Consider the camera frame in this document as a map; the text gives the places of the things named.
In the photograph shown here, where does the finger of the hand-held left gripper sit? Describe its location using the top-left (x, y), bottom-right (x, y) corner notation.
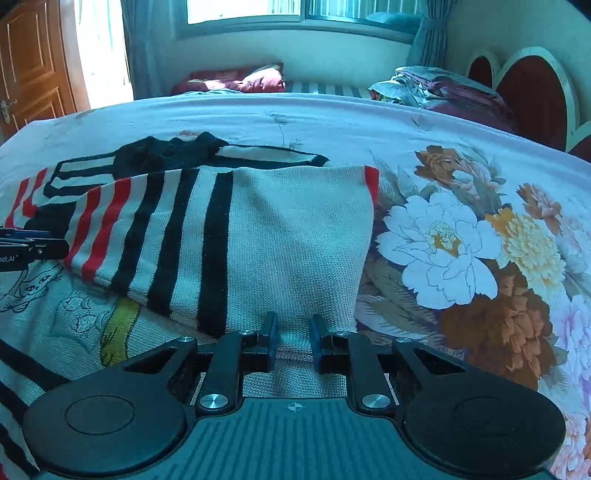
top-left (0, 239), bottom-right (70, 260)
top-left (0, 227), bottom-right (51, 242)

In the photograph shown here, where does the red heart-shaped headboard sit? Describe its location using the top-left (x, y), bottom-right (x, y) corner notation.
top-left (464, 46), bottom-right (591, 162)

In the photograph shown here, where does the window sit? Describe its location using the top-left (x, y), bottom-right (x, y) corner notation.
top-left (178, 0), bottom-right (428, 44)

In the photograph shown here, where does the striped knit sweater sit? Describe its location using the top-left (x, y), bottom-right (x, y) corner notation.
top-left (0, 131), bottom-right (380, 480)

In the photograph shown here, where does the floral bedsheet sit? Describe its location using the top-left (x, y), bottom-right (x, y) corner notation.
top-left (0, 92), bottom-right (591, 480)

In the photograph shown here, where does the stack of folded quilts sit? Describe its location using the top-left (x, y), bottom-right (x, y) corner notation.
top-left (368, 65), bottom-right (518, 132)

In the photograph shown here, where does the blue-grey curtain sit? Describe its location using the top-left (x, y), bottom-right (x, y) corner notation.
top-left (406, 0), bottom-right (455, 70)
top-left (121, 0), bottom-right (185, 100)

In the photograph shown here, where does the teal cloth bundle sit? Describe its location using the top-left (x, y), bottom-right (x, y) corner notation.
top-left (365, 11), bottom-right (422, 34)

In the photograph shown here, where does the red folded blanket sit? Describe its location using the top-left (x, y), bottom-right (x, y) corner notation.
top-left (172, 62), bottom-right (286, 94)

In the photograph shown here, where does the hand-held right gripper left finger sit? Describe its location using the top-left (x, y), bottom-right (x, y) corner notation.
top-left (124, 311), bottom-right (279, 416)

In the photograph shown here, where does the striped mattress sheet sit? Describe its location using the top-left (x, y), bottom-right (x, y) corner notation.
top-left (284, 80), bottom-right (375, 99)

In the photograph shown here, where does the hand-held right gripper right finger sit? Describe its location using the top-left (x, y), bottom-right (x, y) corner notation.
top-left (308, 315), bottom-right (467, 414)

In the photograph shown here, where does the wooden door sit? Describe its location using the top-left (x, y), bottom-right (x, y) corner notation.
top-left (0, 0), bottom-right (90, 139)

